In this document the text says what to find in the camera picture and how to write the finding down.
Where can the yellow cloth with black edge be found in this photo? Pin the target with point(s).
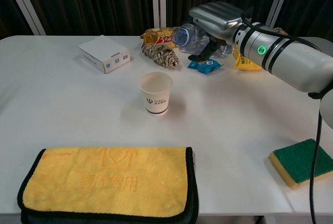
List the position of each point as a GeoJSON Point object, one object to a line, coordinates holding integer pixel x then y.
{"type": "Point", "coordinates": [104, 182]}

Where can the large green yellow sponge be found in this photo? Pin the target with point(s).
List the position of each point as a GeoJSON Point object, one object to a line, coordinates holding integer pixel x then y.
{"type": "Point", "coordinates": [299, 161]}

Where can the small blue snack packet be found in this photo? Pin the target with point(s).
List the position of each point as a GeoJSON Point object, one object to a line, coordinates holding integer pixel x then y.
{"type": "Point", "coordinates": [205, 66]}

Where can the clear plastic water bottle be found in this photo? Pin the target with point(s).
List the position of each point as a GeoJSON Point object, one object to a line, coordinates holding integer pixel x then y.
{"type": "Point", "coordinates": [190, 39]}

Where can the yellow snack bag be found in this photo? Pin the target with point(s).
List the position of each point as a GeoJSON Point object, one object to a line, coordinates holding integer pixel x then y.
{"type": "Point", "coordinates": [244, 64]}

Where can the white cardboard box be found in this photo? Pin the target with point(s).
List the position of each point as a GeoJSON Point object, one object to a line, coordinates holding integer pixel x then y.
{"type": "Point", "coordinates": [101, 50]}

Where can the white paper cup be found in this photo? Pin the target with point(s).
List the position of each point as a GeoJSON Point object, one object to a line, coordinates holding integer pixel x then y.
{"type": "Point", "coordinates": [155, 94]}

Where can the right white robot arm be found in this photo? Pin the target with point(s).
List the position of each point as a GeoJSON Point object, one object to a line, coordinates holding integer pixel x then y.
{"type": "Point", "coordinates": [286, 55]}

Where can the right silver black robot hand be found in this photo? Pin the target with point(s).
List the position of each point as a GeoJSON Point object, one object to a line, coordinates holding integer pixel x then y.
{"type": "Point", "coordinates": [218, 16]}

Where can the golden biscuit packet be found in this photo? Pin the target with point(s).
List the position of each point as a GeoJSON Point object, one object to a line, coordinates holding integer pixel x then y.
{"type": "Point", "coordinates": [153, 37]}

